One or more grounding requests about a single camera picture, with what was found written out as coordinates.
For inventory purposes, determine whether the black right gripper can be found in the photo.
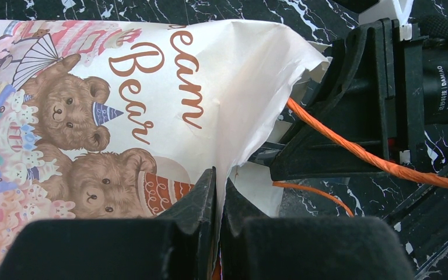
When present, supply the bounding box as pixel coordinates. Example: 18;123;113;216
247;15;448;183

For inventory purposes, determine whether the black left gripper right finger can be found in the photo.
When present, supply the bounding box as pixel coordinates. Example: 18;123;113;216
220;181;414;279

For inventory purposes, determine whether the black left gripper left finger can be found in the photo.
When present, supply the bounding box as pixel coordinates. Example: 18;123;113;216
0;169;216;279

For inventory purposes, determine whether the printed white paper bag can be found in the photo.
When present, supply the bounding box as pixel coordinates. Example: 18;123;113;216
0;18;448;280

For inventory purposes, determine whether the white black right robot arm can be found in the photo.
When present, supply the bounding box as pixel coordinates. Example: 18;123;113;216
250;16;448;278

